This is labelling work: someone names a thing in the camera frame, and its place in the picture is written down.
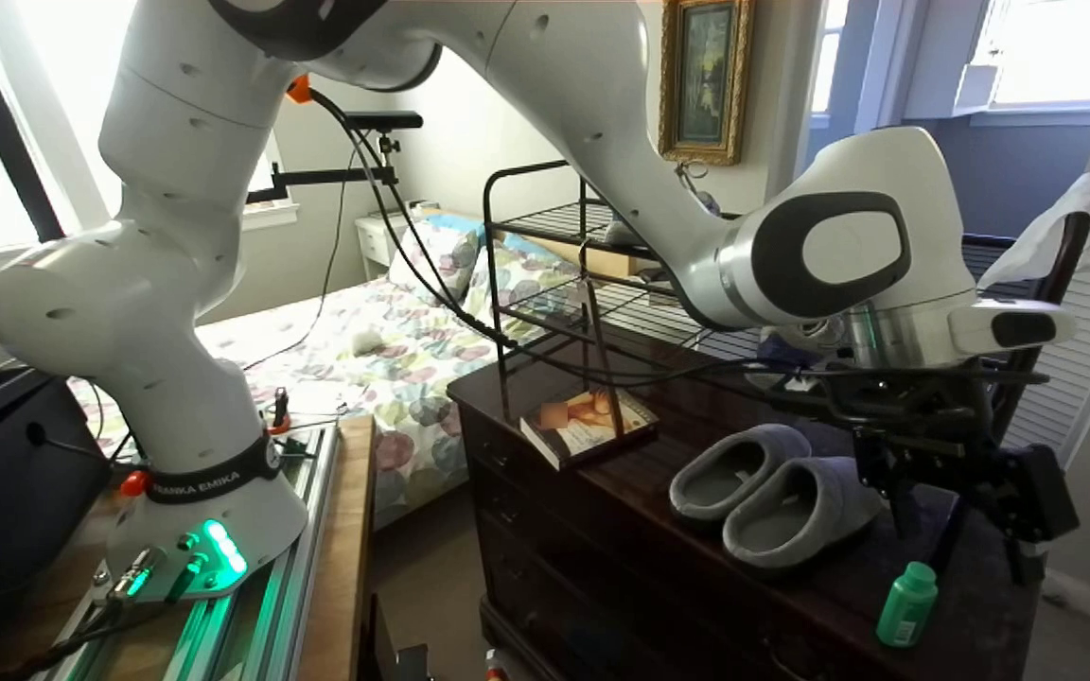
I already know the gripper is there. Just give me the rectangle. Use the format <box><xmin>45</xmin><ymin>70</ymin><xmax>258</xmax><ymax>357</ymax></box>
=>
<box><xmin>850</xmin><ymin>402</ymin><xmax>1081</xmax><ymax>584</ymax></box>

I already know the black cable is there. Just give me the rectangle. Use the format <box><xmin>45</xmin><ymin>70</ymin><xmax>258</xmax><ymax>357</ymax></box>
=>
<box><xmin>242</xmin><ymin>161</ymin><xmax>359</xmax><ymax>372</ymax></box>

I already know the dark wooden dresser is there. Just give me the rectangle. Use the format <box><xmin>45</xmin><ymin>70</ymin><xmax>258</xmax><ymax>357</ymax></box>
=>
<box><xmin>448</xmin><ymin>326</ymin><xmax>1047</xmax><ymax>681</ymax></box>

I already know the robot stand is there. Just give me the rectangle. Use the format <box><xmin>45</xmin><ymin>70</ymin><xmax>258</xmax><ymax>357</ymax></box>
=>
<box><xmin>0</xmin><ymin>414</ymin><xmax>378</xmax><ymax>681</ymax></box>

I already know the green plastic bottle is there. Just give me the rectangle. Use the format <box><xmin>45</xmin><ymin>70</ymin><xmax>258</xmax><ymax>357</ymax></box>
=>
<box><xmin>875</xmin><ymin>561</ymin><xmax>941</xmax><ymax>650</ymax></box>

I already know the dark wooden chair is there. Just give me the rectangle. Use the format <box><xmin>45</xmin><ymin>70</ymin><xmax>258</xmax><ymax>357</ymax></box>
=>
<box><xmin>959</xmin><ymin>211</ymin><xmax>1090</xmax><ymax>447</ymax></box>

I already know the floral pillow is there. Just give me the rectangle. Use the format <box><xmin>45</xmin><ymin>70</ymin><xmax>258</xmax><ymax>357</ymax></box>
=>
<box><xmin>388</xmin><ymin>219</ymin><xmax>483</xmax><ymax>306</ymax></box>

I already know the camera on mount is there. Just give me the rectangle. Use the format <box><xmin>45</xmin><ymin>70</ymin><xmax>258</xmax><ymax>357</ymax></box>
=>
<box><xmin>246</xmin><ymin>110</ymin><xmax>425</xmax><ymax>205</ymax></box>

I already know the white nightstand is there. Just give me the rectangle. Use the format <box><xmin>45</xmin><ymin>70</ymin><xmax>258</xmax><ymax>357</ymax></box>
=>
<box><xmin>355</xmin><ymin>208</ymin><xmax>444</xmax><ymax>282</ymax></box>

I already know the black equipment box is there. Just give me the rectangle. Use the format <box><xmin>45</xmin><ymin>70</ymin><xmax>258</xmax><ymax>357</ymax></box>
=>
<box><xmin>0</xmin><ymin>364</ymin><xmax>116</xmax><ymax>654</ymax></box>

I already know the grey slipper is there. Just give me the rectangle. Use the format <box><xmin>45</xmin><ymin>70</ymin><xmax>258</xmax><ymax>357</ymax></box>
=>
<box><xmin>668</xmin><ymin>423</ymin><xmax>814</xmax><ymax>527</ymax></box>
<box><xmin>722</xmin><ymin>456</ymin><xmax>888</xmax><ymax>572</ymax></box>

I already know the gold framed painting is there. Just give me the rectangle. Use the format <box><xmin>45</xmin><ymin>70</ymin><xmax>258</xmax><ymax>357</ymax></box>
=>
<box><xmin>658</xmin><ymin>0</ymin><xmax>757</xmax><ymax>167</ymax></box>

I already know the white cloth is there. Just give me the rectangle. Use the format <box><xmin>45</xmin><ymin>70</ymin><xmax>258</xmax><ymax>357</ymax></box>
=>
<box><xmin>976</xmin><ymin>172</ymin><xmax>1090</xmax><ymax>290</ymax></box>

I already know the black wire shoe rack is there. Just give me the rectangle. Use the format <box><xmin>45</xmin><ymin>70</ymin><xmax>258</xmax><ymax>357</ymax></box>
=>
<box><xmin>483</xmin><ymin>159</ymin><xmax>765</xmax><ymax>424</ymax></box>

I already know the bed with floral cover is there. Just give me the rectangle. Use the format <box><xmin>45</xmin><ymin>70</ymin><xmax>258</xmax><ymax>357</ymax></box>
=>
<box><xmin>67</xmin><ymin>213</ymin><xmax>595</xmax><ymax>531</ymax></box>

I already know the book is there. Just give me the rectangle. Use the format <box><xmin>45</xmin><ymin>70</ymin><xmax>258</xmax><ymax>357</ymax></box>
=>
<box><xmin>519</xmin><ymin>385</ymin><xmax>660</xmax><ymax>472</ymax></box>

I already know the blue pillow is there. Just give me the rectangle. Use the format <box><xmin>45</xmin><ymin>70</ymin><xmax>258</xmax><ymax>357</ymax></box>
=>
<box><xmin>426</xmin><ymin>212</ymin><xmax>557</xmax><ymax>266</ymax></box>

